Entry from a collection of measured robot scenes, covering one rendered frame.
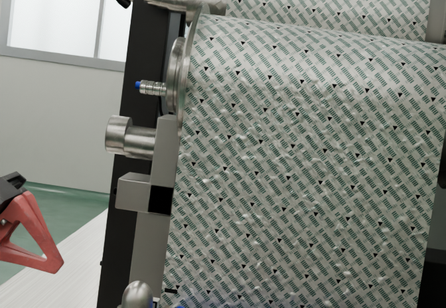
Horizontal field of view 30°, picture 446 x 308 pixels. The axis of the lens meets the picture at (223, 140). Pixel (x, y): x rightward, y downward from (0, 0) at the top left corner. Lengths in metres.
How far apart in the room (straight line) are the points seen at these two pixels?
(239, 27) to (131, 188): 0.20
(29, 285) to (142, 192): 0.46
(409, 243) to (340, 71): 0.17
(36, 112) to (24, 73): 0.32
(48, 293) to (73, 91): 5.38
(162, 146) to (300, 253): 0.18
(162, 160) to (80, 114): 5.74
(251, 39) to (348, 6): 0.25
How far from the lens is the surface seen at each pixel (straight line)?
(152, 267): 0.88
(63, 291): 1.26
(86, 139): 6.58
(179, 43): 0.81
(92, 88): 6.54
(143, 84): 0.82
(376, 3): 1.00
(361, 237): 0.77
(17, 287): 1.27
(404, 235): 0.78
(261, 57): 0.76
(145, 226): 0.87
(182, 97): 0.76
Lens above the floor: 1.28
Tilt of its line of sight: 6 degrees down
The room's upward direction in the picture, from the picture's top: 8 degrees clockwise
